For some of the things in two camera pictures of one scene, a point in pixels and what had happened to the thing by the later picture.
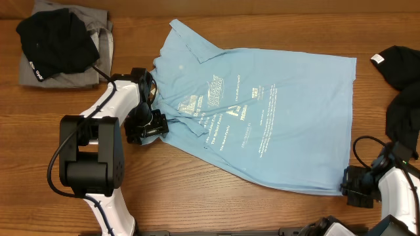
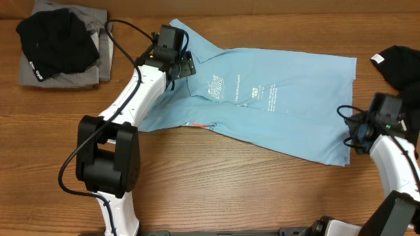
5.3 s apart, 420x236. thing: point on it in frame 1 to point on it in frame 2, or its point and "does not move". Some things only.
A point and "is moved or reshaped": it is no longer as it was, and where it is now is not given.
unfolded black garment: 400,67 does not move
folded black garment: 56,41 does not move
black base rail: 285,232 does not move
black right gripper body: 361,186 to 354,124
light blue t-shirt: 284,116 is moved or reshaped
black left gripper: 160,123 to 185,63
